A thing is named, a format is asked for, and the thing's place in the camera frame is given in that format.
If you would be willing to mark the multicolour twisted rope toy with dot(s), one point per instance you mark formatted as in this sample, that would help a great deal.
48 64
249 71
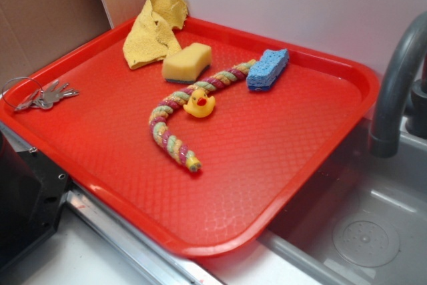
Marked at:
163 137

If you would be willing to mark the dark faucet handle knob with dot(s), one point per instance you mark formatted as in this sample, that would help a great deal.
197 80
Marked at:
416 106

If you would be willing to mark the yellow rubber duck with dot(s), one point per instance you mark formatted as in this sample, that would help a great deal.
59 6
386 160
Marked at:
200 105

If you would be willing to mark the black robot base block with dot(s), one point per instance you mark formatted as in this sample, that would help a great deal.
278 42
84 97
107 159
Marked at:
33 191

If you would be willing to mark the brown cardboard panel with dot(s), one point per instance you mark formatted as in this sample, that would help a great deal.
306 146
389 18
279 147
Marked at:
35 33

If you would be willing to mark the grey sink faucet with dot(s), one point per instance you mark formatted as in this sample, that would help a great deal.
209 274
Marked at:
404 68

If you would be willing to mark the silver keys on ring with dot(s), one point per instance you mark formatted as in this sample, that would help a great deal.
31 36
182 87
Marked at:
41 97

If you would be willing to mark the blue sponge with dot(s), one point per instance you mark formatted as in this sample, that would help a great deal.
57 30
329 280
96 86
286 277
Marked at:
265 72

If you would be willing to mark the yellow sponge with dark base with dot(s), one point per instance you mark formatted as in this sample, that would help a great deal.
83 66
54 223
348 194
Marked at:
186 65

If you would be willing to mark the yellow cloth rag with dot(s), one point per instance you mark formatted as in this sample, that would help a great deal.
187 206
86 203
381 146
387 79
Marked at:
152 36

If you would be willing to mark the grey plastic sink basin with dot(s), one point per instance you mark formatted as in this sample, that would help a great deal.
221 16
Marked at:
358 219

